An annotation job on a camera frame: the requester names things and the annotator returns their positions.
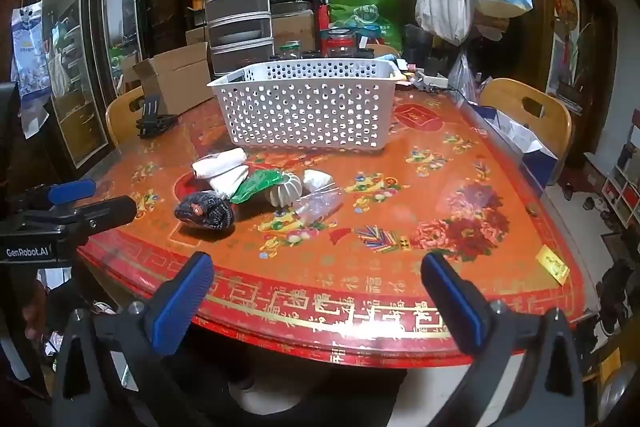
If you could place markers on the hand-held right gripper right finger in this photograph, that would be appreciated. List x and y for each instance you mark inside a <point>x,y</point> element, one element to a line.
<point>452,304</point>

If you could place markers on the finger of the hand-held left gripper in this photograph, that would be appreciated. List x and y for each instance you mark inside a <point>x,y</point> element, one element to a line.
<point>72,192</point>
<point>107,212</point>

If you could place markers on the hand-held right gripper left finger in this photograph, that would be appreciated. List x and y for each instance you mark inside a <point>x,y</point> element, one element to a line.
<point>182,304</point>

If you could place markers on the dark patterned pouch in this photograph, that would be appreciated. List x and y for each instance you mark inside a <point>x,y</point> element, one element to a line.
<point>205,210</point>

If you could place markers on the large white cloth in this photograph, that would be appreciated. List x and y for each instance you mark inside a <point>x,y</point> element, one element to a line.
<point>217,164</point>

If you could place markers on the green plastic packet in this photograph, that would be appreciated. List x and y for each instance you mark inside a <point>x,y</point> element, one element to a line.
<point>257,184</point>

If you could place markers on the white ribbed round holder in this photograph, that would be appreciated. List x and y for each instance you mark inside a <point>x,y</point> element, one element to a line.
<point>285,193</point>

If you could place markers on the clear plastic bag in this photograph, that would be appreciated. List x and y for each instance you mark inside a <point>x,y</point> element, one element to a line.
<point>316,207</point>
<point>462,77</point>

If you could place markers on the white perforated plastic basket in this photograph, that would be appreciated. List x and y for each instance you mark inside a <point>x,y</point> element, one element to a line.
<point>300,117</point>

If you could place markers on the wooden chair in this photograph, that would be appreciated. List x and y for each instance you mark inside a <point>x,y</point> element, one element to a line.
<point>505,99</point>
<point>120,117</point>
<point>385,51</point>

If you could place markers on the black clip tool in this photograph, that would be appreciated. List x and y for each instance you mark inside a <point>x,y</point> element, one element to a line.
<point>150,123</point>

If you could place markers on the yellow card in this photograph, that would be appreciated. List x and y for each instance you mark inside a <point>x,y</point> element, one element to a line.
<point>552,264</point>

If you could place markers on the dark mirrored cabinet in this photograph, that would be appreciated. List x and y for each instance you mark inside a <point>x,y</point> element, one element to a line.
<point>75,57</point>

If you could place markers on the blue white plastic packet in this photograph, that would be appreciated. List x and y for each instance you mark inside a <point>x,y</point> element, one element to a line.
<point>30,57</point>

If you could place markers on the open cardboard box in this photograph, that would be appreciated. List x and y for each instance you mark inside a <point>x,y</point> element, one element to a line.
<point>180,77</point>

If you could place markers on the white and blue paper bag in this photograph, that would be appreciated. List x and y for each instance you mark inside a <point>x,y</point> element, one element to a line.
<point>537,164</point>

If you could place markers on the small white cloth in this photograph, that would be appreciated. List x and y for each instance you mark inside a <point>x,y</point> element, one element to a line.
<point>316,179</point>

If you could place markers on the white cube shelf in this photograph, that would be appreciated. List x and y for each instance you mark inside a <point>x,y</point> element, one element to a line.
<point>622,199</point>

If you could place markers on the white power strip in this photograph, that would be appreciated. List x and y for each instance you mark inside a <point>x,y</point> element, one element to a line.
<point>430,80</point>

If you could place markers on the hanging clear plastic bag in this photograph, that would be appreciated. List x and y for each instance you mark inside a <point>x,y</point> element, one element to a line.
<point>462,77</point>

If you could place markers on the green lid glass jar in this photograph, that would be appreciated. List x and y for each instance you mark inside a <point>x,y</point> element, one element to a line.
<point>289,51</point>

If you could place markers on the white plastic drawer tower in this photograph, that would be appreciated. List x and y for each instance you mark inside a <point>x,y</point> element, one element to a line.
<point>237,2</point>

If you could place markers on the closed brown cardboard box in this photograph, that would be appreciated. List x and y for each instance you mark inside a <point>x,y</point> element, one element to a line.
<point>292,29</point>

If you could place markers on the red lid glass jar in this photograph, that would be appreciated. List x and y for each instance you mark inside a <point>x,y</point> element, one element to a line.
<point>340,43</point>

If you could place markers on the green shopping bag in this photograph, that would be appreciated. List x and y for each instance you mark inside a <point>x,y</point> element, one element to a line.
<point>365,14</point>

